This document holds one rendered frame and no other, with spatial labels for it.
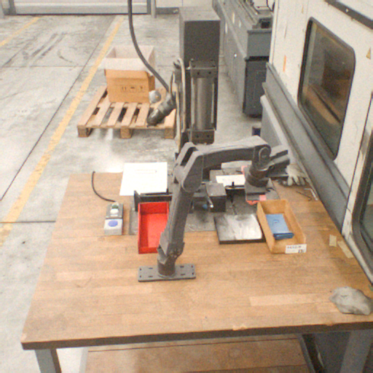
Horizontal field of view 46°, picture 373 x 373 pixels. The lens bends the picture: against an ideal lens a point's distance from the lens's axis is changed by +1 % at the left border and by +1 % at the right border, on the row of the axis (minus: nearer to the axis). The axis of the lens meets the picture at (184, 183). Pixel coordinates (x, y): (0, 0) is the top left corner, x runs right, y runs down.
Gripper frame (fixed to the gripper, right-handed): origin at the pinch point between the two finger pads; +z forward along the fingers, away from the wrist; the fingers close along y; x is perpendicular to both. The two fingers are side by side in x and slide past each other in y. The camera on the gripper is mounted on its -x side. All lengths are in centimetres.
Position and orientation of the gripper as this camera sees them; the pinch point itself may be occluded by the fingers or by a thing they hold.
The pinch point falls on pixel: (250, 191)
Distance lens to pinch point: 161.7
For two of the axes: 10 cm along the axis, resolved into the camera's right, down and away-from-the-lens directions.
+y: -0.7, -8.8, 4.7
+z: -0.4, 4.7, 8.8
